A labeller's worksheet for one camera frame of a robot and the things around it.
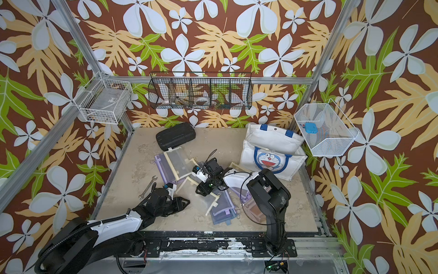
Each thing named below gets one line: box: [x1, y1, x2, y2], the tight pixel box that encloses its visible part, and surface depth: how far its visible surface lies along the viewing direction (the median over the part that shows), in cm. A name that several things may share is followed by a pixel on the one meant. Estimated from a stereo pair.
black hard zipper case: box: [155, 122, 196, 152], surface depth 111 cm
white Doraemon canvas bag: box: [239, 123, 308, 181], surface depth 93 cm
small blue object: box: [304, 122, 318, 135], surface depth 87 cm
